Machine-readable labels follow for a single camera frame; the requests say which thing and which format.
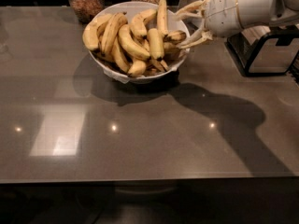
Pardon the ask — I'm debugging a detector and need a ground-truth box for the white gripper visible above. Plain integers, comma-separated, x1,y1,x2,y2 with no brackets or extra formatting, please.
175,0,241,49

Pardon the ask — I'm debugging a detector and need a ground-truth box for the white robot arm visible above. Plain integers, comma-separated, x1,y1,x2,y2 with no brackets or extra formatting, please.
175,0,299,49

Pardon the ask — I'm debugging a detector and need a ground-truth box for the brown spotted banana right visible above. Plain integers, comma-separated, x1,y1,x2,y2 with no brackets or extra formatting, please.
164,30,187,43

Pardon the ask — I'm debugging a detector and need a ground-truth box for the upright banana at back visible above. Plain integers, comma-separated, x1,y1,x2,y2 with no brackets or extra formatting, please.
157,0,168,36

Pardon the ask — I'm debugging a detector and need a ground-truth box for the short central banana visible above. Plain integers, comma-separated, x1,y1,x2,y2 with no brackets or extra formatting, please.
147,28,164,61

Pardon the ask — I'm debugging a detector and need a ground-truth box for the top middle banana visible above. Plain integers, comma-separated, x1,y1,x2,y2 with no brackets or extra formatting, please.
129,8,157,39

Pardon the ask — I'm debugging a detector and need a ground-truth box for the white bowl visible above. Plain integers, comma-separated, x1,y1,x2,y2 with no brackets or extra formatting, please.
89,1,190,84

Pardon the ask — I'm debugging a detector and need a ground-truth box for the central curved banana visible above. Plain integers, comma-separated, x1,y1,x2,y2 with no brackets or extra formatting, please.
118,24,150,61

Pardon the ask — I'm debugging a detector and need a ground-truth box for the front bottom banana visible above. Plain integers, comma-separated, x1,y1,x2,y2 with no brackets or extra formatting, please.
127,60,147,77

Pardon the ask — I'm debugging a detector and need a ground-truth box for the long curved banana left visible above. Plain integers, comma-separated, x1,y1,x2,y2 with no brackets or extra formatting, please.
101,12,128,56

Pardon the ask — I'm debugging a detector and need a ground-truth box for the lower left banana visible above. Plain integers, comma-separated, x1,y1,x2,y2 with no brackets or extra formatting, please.
111,39,130,73

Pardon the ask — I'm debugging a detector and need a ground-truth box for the far left banana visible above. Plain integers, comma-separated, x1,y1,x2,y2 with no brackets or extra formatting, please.
82,14,112,50

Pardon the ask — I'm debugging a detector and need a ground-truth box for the left glass jar with granola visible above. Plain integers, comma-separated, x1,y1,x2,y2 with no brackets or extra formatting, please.
68,0,105,23

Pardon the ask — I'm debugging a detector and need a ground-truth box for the black wire napkin holder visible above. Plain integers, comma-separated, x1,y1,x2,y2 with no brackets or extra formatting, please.
226,25,299,77

